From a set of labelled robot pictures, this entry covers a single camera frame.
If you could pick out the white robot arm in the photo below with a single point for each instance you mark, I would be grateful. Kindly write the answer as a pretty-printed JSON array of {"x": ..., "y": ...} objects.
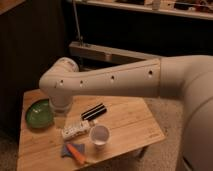
[{"x": 189, "y": 78}]

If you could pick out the orange carrot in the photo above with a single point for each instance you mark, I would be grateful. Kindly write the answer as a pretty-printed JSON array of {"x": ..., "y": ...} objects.
[{"x": 78, "y": 156}]

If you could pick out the metal vertical pole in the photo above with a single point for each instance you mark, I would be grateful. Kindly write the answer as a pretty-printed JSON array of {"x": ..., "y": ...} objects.
[{"x": 80, "y": 39}]

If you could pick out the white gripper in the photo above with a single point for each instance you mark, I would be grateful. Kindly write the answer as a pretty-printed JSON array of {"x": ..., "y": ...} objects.
[{"x": 60, "y": 104}]

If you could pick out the white paper cup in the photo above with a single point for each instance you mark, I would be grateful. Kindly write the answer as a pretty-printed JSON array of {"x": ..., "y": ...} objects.
[{"x": 99, "y": 135}]

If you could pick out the upper shelf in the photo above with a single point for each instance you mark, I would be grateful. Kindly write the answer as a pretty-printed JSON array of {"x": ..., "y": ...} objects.
[{"x": 153, "y": 6}]

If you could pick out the black striped box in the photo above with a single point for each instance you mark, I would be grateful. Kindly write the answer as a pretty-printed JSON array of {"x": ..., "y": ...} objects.
[{"x": 94, "y": 112}]

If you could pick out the wooden table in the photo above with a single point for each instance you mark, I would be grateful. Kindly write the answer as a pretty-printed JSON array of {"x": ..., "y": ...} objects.
[{"x": 130, "y": 122}]

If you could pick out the grey metal rail beam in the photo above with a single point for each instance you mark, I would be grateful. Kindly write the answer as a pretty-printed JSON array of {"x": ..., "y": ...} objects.
[{"x": 107, "y": 54}]

